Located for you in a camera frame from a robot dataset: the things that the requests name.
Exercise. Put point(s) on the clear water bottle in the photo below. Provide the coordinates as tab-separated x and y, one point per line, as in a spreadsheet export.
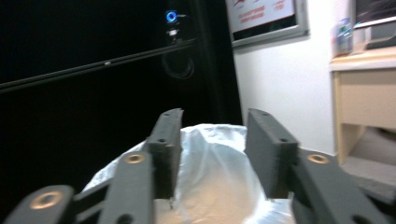
342	37

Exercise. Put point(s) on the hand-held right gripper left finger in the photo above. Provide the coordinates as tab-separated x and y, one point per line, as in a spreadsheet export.
166	149

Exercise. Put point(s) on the grey desktop appliance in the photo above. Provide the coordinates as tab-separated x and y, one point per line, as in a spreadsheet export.
376	31

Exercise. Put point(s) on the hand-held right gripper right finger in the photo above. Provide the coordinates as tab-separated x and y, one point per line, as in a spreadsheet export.
271	155

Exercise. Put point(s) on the light wooden desk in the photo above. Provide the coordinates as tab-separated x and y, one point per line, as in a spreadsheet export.
364	99

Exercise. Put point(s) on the black metal rail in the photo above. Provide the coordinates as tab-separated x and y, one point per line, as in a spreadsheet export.
93	67

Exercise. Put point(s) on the grey framed poster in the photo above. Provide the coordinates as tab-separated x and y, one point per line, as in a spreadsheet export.
264	18

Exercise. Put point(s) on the black curtain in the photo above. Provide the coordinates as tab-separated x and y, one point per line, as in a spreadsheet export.
62	130

